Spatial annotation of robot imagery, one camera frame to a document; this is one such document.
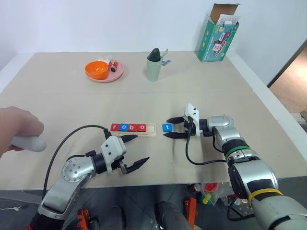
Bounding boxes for pale green cup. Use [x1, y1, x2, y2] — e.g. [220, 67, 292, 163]
[146, 57, 163, 82]

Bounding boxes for orange and black tool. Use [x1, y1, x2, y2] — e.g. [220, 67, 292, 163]
[76, 207, 96, 230]

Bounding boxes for person bare hand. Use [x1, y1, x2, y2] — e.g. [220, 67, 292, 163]
[0, 106, 45, 160]

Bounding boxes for orange plastic bowl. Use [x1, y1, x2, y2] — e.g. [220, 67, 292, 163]
[84, 61, 109, 80]

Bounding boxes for orange upright bar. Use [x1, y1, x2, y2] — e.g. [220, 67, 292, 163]
[184, 198, 198, 226]

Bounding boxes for large dark rounded shape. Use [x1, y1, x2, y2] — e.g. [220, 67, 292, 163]
[155, 201, 192, 230]

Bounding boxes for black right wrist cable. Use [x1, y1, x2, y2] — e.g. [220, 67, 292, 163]
[185, 134, 228, 165]

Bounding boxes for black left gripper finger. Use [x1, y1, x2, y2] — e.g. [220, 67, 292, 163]
[118, 134, 139, 144]
[125, 157, 150, 174]

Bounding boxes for white rounded handle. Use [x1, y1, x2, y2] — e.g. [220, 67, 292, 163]
[11, 136, 47, 152]

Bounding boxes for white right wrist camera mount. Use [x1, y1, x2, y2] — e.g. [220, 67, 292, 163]
[183, 103, 201, 138]

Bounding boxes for white printed papers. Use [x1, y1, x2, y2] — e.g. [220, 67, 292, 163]
[217, 13, 240, 26]

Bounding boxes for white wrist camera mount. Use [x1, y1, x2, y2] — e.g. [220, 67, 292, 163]
[183, 103, 201, 138]
[100, 136, 127, 174]

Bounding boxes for dark green rounded object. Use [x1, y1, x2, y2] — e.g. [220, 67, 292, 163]
[147, 47, 162, 62]

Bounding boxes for clear bag of toys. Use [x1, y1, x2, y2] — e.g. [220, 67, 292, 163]
[200, 182, 231, 207]

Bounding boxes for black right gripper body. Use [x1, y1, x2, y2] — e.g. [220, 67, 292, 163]
[183, 116, 197, 140]

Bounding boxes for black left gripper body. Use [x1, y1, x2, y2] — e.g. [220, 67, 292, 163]
[114, 154, 129, 175]

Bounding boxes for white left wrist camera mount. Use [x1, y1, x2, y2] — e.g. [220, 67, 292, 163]
[100, 136, 127, 174]

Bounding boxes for pink round plate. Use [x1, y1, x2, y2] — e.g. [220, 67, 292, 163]
[85, 59, 125, 83]

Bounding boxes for white cord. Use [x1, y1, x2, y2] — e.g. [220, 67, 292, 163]
[0, 197, 21, 212]

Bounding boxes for teal cardboard box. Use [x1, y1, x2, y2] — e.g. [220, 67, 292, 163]
[197, 2, 240, 63]

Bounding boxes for black right elbow cable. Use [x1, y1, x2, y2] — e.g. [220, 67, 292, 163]
[226, 196, 256, 220]

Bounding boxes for wooden letter tray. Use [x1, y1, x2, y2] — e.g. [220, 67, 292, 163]
[110, 122, 158, 138]

